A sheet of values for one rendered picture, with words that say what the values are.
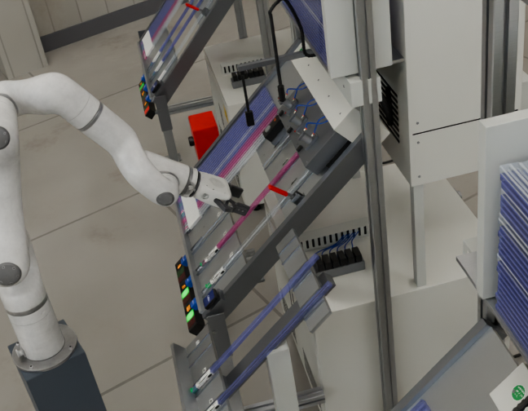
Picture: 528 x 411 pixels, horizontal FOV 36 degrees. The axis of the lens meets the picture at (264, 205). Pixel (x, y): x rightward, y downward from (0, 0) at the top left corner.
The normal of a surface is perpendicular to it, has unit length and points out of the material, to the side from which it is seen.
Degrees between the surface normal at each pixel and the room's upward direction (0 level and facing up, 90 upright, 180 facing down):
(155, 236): 0
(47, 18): 90
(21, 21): 90
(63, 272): 0
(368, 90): 90
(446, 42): 90
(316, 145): 43
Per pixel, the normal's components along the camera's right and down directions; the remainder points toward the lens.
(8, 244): 0.41, 0.06
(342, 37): 0.21, 0.54
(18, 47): 0.53, 0.43
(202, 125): -0.14, -0.81
